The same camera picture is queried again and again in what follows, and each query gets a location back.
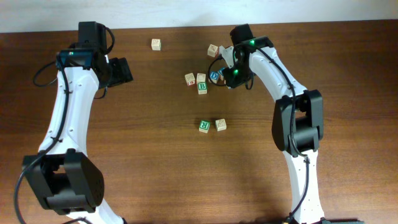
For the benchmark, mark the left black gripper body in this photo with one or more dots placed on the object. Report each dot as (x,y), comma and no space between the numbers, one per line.
(119,74)

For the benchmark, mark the wooden block green letter B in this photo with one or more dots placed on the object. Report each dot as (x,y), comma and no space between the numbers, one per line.
(202,88)

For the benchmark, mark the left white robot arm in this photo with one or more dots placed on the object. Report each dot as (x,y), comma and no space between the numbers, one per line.
(61,176)

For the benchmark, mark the wooden block green letter R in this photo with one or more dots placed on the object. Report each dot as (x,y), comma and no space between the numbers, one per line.
(204,126)

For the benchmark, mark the wooden block blue number 5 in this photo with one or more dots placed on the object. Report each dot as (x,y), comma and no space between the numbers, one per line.
(221,74)

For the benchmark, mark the wooden block red side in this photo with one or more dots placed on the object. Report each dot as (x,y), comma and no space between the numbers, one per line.
(212,50)

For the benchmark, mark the wooden block blue letter D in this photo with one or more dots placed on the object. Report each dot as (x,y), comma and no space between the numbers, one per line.
(214,77)

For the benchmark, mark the wooden block red letter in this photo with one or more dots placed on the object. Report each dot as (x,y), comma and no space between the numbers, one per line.
(190,79)

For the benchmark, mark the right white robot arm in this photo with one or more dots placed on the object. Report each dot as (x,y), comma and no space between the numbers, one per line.
(297,125)

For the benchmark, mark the far wooden block green side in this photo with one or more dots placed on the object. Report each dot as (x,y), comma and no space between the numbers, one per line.
(156,44)

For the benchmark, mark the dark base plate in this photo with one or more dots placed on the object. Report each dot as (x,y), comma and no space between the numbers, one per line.
(340,222)

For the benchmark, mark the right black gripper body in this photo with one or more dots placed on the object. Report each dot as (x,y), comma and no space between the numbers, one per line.
(237,76)

